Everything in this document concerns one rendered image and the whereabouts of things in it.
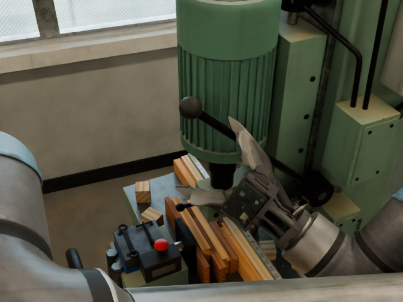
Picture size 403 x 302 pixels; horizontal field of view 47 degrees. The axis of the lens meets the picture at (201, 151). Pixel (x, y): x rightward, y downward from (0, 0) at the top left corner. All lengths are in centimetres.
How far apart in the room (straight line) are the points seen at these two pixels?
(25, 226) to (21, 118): 208
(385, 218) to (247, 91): 30
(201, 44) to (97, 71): 160
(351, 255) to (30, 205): 49
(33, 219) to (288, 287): 21
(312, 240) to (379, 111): 30
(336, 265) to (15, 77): 186
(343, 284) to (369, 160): 49
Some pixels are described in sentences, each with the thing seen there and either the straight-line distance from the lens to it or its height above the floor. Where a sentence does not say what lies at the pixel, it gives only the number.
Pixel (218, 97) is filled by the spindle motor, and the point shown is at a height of 134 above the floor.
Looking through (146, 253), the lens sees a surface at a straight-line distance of 98.
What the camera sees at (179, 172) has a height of 93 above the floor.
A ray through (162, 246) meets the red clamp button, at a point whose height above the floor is 102.
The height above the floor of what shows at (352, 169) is 120.
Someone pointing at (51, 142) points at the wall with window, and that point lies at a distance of 251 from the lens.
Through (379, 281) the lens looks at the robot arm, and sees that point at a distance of 50.
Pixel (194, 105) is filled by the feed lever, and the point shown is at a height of 140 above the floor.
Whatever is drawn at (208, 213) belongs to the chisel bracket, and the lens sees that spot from 102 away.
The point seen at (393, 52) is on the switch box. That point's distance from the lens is 91.
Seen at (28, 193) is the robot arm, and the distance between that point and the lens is 39.
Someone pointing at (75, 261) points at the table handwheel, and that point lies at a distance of 107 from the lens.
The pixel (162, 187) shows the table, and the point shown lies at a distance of 128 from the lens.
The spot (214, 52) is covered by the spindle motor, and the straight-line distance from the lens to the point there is 76.
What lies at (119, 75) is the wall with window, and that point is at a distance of 236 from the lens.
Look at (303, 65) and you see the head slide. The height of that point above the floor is 137.
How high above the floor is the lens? 176
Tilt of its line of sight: 38 degrees down
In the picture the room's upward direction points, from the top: straight up
